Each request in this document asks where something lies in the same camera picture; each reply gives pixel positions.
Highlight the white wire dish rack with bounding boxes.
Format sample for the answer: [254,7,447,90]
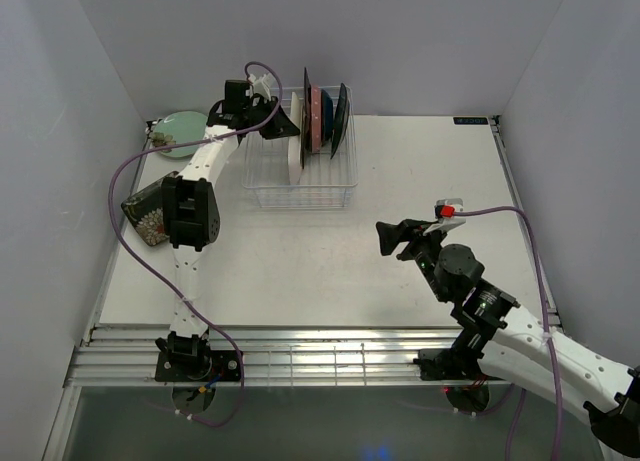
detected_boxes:
[242,102,358,209]

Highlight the dark blue leaf plate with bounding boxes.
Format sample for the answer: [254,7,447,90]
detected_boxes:
[320,89,334,145]

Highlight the black logo label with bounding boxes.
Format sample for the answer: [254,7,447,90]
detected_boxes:
[453,116,489,126]

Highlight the aluminium rail frame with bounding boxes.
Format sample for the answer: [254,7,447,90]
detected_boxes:
[63,325,601,388]

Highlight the teal leaf-shaped plate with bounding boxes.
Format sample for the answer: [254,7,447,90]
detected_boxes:
[330,83,350,158]

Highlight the white rectangular plate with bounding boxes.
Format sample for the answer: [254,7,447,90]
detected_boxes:
[287,92,303,185]

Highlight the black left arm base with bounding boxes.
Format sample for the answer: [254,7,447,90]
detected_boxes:
[153,349,241,383]

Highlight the pink polka dot plate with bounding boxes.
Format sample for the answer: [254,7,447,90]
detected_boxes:
[310,85,322,154]

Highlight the cream floral square plate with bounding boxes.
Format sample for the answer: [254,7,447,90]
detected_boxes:
[300,68,312,168]

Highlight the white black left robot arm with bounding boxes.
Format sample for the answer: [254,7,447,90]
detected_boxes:
[157,74,288,381]

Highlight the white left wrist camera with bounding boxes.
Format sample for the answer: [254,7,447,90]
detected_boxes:
[247,73,275,101]

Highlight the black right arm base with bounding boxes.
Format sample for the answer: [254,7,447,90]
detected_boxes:
[413,349,481,381]

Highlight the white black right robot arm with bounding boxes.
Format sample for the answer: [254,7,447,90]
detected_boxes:
[376,219,639,458]

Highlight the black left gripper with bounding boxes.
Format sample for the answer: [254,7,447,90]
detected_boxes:
[244,97,300,141]

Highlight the black floral square plate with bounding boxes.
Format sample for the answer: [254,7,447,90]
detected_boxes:
[121,171,178,247]

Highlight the mint green round plate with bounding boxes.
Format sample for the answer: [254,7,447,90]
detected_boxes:
[147,111,207,159]

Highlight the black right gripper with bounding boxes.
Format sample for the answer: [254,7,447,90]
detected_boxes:
[375,219,450,304]

